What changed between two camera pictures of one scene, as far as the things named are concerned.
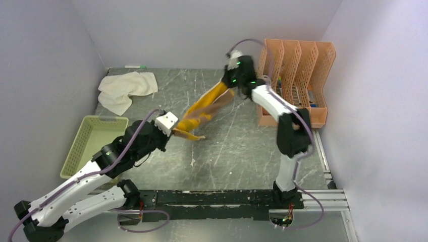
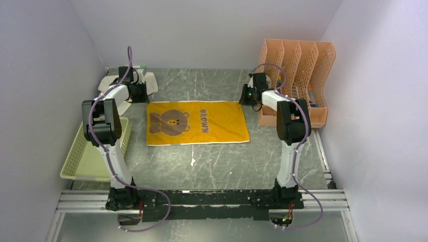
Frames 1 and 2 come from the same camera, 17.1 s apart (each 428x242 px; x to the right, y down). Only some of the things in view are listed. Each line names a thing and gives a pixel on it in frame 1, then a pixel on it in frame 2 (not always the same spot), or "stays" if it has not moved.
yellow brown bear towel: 206,103 to 169,123
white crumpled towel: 116,89 stays
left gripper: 165,137 to 145,99
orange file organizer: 295,70 stays
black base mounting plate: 160,206 stays
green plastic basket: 95,131 stays
